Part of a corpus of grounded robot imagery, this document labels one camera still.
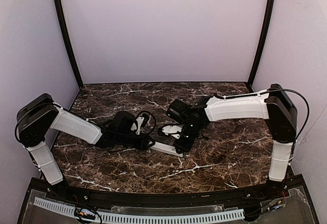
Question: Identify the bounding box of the right black frame post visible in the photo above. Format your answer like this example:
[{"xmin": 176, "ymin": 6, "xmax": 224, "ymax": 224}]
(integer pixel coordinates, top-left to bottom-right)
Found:
[{"xmin": 246, "ymin": 0, "xmax": 274, "ymax": 91}]

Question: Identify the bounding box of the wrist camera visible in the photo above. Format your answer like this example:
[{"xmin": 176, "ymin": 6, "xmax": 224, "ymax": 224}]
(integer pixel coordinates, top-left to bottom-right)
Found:
[
  {"xmin": 131, "ymin": 114, "xmax": 149, "ymax": 135},
  {"xmin": 166, "ymin": 99, "xmax": 191, "ymax": 123}
]

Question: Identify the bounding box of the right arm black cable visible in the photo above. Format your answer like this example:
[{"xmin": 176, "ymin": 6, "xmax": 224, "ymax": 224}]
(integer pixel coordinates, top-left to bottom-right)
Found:
[{"xmin": 268, "ymin": 88, "xmax": 310, "ymax": 143}]

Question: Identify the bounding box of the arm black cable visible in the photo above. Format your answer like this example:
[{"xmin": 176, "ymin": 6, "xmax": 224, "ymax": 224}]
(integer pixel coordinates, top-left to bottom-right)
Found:
[
  {"xmin": 136, "ymin": 110, "xmax": 157, "ymax": 135},
  {"xmin": 268, "ymin": 88, "xmax": 310, "ymax": 143}
]

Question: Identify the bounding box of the left black frame post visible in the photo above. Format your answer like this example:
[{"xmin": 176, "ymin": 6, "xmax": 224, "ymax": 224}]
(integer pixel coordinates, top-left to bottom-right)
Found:
[{"xmin": 54, "ymin": 0, "xmax": 84, "ymax": 89}]

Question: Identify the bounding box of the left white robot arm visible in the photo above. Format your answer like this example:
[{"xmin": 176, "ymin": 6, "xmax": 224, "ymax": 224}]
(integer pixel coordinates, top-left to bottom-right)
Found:
[{"xmin": 15, "ymin": 93, "xmax": 155, "ymax": 186}]

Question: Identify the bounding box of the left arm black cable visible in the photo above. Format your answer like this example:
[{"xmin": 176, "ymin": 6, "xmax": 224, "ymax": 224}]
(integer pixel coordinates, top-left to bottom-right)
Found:
[{"xmin": 136, "ymin": 110, "xmax": 157, "ymax": 135}]

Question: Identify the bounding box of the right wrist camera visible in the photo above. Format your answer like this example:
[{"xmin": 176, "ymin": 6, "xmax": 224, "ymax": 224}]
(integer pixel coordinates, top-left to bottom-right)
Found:
[{"xmin": 166, "ymin": 99, "xmax": 191, "ymax": 123}]

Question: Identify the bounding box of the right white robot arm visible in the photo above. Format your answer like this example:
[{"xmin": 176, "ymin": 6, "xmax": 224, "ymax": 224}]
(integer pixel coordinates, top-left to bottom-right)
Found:
[{"xmin": 166, "ymin": 84, "xmax": 297, "ymax": 182}]

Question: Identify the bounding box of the black front table rail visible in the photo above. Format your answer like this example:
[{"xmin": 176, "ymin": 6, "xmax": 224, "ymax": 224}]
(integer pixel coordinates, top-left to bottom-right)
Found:
[{"xmin": 47, "ymin": 184, "xmax": 283, "ymax": 209}]

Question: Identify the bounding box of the white remote control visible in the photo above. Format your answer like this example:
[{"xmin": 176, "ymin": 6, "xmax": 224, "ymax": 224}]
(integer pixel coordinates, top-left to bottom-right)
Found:
[{"xmin": 149, "ymin": 142, "xmax": 183, "ymax": 158}]

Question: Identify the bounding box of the white slotted cable duct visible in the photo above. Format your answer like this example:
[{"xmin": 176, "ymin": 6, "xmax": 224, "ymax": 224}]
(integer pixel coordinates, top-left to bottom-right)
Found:
[{"xmin": 33, "ymin": 197, "xmax": 245, "ymax": 223}]

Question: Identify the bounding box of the black frame post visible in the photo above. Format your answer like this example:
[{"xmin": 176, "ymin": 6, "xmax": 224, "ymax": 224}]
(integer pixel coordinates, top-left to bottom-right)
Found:
[
  {"xmin": 54, "ymin": 0, "xmax": 84, "ymax": 89},
  {"xmin": 246, "ymin": 0, "xmax": 274, "ymax": 91}
]

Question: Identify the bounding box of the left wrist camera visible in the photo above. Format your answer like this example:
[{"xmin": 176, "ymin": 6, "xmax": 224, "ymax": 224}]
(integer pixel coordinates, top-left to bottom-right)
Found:
[{"xmin": 131, "ymin": 114, "xmax": 149, "ymax": 135}]

